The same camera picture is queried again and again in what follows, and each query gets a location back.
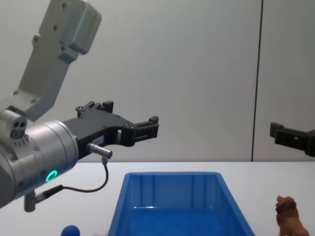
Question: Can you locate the thin dark gripper cable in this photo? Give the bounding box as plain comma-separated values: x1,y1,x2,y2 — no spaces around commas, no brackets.
34,142,114,201

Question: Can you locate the blue plastic bin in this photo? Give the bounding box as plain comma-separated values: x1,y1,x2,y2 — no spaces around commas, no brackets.
106,172,256,236

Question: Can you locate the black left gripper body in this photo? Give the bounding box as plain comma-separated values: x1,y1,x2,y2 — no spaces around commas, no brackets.
63,113,135,162

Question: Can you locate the brown toy lion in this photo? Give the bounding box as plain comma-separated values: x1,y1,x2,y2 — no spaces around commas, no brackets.
275,195,310,236

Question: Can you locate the small blue ball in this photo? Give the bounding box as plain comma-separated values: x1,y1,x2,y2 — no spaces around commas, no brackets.
61,218,81,236

